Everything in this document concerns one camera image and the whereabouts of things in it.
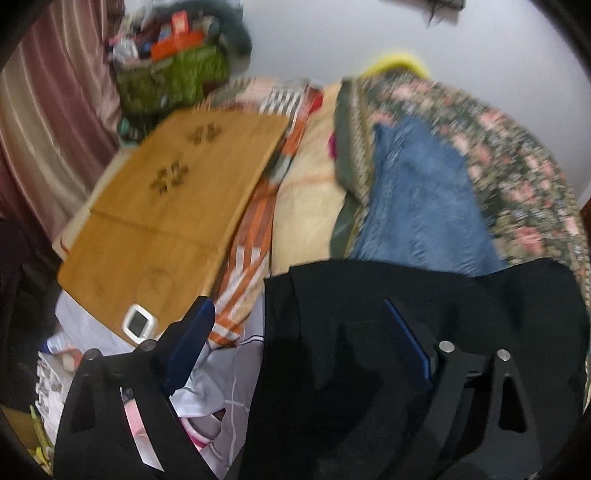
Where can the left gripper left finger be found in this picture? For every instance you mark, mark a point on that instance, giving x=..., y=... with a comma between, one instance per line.
x=94, y=440

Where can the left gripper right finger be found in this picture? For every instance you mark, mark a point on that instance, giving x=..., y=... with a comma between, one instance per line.
x=479, y=423

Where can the black pants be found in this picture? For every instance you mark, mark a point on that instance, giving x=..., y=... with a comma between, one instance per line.
x=333, y=400

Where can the pink garment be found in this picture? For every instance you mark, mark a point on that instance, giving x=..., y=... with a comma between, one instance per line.
x=138, y=424

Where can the printed paper packages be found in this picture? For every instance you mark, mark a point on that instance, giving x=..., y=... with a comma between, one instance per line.
x=57, y=362

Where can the small white digital clock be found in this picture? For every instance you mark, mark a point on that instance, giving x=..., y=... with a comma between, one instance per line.
x=138, y=324

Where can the white crumpled garment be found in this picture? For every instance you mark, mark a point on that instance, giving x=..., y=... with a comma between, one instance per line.
x=214, y=404

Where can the wooden lap table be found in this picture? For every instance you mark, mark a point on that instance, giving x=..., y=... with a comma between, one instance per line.
x=158, y=233

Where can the folded blue jeans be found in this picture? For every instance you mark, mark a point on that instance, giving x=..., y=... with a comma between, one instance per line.
x=423, y=210

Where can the floral green bedspread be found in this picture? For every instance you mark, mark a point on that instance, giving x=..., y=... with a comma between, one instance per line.
x=527, y=203

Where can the cream orange patterned blanket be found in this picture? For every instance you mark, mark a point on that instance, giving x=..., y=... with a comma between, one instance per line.
x=290, y=217

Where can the striped maroon curtain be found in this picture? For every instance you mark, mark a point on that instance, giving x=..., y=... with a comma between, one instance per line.
x=59, y=112

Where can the green fabric storage bag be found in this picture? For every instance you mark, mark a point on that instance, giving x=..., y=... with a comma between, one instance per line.
x=178, y=81

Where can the yellow pillow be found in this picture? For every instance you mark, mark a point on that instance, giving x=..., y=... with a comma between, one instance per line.
x=398, y=61

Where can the orange box in bag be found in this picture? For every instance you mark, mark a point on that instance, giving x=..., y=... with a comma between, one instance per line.
x=175, y=44

